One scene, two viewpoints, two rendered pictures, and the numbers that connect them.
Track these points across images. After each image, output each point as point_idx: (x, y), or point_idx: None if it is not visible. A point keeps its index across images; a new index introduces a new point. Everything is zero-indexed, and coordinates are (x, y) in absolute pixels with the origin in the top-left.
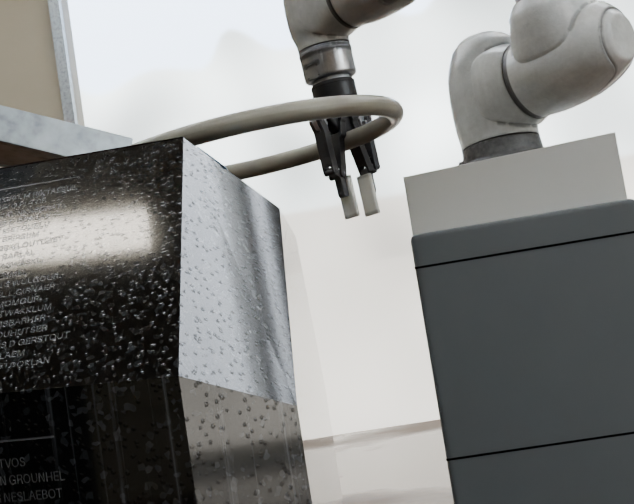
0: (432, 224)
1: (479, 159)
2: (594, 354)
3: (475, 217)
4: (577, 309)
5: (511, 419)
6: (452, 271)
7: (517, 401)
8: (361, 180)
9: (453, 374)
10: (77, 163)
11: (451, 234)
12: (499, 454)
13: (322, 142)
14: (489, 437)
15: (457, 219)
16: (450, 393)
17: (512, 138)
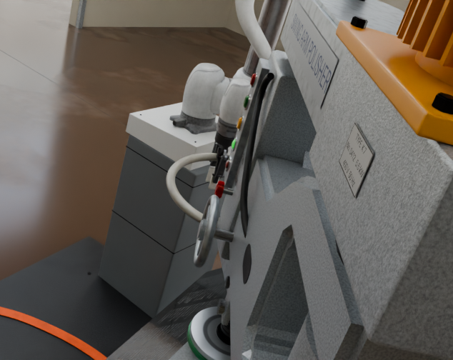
0: (196, 165)
1: (201, 126)
2: (219, 211)
3: (207, 162)
4: (222, 196)
5: (193, 236)
6: (201, 187)
7: (197, 229)
8: (212, 168)
9: (186, 224)
10: None
11: (206, 173)
12: (186, 248)
13: (223, 165)
14: (186, 243)
15: (203, 163)
16: (183, 231)
17: (213, 120)
